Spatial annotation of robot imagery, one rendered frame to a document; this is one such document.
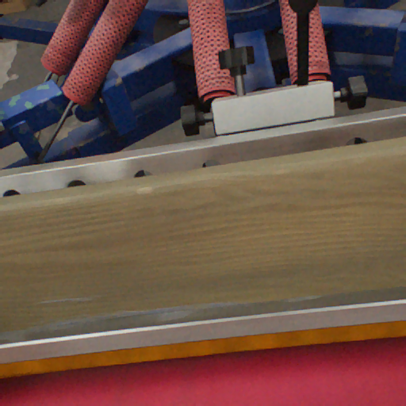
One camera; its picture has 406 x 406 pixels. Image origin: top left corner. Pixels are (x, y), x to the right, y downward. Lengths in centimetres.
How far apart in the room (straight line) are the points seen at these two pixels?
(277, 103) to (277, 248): 28
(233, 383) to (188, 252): 7
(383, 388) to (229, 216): 10
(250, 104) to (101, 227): 29
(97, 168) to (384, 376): 31
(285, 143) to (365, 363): 23
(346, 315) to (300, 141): 24
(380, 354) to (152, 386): 12
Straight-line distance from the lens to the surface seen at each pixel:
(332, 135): 42
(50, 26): 139
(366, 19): 90
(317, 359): 25
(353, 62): 96
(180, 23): 99
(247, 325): 21
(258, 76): 77
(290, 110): 47
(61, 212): 22
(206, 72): 59
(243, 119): 47
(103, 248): 22
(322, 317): 21
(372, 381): 23
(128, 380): 26
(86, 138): 90
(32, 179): 47
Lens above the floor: 144
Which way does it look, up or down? 48 degrees down
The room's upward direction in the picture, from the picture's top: 15 degrees counter-clockwise
